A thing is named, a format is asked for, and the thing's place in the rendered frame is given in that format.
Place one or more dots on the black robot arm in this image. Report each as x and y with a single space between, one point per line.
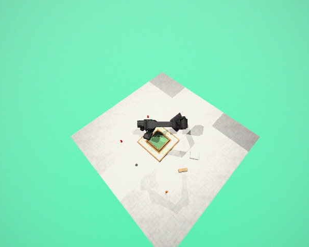
149 124

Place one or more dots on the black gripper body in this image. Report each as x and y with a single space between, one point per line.
148 135

